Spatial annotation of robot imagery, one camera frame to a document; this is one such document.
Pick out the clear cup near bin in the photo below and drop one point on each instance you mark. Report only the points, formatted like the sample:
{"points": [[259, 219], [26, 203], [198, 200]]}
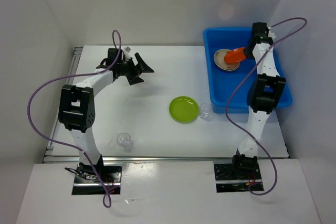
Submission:
{"points": [[205, 111]]}

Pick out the orange plate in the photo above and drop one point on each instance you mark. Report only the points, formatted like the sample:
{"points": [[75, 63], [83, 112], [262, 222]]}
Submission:
{"points": [[235, 56]]}

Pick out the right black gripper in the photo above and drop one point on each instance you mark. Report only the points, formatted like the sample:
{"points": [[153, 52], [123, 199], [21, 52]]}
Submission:
{"points": [[248, 54]]}

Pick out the clear cup front left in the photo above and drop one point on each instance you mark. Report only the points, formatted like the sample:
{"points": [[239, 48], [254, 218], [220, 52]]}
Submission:
{"points": [[124, 140]]}

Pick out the green plate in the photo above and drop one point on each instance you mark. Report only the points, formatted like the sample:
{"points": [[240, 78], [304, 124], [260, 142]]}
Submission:
{"points": [[183, 109]]}

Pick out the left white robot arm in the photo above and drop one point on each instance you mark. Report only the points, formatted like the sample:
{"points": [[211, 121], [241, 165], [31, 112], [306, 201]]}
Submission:
{"points": [[77, 104]]}

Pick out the blue plastic bin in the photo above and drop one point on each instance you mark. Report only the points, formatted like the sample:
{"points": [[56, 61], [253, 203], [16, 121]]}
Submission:
{"points": [[222, 83]]}

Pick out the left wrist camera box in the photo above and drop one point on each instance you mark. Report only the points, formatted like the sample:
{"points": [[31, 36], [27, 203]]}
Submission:
{"points": [[127, 50]]}

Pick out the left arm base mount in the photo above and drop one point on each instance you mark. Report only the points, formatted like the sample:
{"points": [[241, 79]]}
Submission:
{"points": [[86, 181]]}

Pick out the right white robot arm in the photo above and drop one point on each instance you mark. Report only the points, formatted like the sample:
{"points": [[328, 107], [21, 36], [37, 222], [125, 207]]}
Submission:
{"points": [[262, 98]]}

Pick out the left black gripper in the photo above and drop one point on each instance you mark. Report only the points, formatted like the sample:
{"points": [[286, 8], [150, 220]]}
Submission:
{"points": [[142, 67]]}

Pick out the beige plate with small motifs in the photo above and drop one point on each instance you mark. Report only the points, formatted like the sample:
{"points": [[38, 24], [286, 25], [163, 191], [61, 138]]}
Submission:
{"points": [[219, 61]]}

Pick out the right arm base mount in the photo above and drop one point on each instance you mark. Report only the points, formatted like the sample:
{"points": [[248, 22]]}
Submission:
{"points": [[227, 182]]}

